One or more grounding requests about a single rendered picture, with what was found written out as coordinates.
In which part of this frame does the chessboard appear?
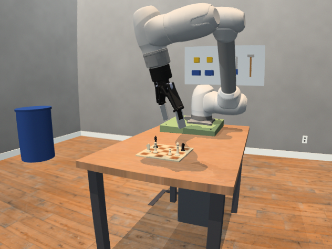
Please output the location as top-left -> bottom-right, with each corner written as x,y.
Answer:
136,144 -> 194,162

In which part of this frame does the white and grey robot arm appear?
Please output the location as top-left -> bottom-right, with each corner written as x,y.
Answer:
133,3 -> 247,126

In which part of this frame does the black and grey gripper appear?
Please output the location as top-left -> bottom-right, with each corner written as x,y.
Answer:
149,64 -> 186,129

